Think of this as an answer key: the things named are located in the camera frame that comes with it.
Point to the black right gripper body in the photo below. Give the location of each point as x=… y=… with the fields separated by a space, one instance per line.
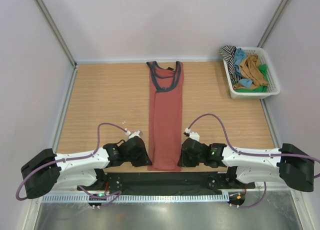
x=189 y=161

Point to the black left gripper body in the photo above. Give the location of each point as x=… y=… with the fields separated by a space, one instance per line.
x=138 y=159

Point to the red graphic tank top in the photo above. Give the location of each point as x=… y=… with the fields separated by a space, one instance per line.
x=165 y=116

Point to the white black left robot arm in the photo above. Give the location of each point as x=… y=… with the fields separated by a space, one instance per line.
x=49 y=171

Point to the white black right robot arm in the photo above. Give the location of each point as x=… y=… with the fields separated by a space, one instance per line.
x=286 y=165

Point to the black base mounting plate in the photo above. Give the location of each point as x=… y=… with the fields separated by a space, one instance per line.
x=114 y=181

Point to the white perforated plastic basket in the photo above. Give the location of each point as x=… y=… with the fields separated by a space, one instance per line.
x=273 y=87

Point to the tan brown garment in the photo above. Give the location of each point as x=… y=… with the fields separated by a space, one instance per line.
x=251 y=60

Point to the striped black white garment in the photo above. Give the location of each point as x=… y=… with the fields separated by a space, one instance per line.
x=227 y=53

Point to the light blue garment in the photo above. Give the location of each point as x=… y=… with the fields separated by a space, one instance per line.
x=239 y=56

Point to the green garment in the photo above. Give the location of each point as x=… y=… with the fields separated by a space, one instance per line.
x=258 y=75

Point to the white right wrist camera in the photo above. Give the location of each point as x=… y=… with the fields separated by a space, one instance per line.
x=191 y=134

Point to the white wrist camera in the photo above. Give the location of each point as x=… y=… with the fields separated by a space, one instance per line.
x=191 y=134
x=130 y=134

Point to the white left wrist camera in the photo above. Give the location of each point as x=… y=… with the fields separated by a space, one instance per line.
x=130 y=134

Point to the aluminium slotted rail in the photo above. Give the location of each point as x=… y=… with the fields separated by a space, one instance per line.
x=84 y=198

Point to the left aluminium frame post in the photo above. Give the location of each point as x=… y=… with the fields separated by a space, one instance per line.
x=53 y=27

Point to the aluminium frame post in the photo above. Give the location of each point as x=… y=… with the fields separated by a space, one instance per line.
x=53 y=27
x=273 y=22

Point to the right aluminium frame post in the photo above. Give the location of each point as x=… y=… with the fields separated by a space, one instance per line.
x=273 y=22

